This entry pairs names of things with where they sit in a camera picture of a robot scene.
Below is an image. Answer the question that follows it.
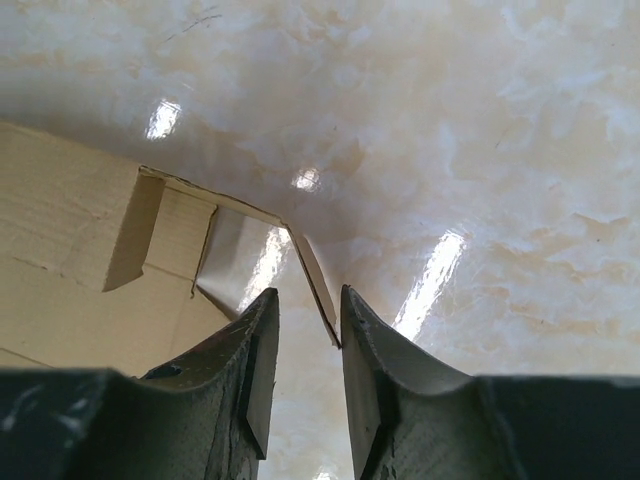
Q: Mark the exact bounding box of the brown cardboard box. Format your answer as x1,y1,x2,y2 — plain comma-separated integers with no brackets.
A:
1,122,337,374

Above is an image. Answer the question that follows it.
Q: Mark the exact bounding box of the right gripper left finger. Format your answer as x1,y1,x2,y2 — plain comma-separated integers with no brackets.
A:
1,288,280,479

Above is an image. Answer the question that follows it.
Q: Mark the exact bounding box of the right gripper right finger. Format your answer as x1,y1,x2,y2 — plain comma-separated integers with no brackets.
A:
340,286,639,479

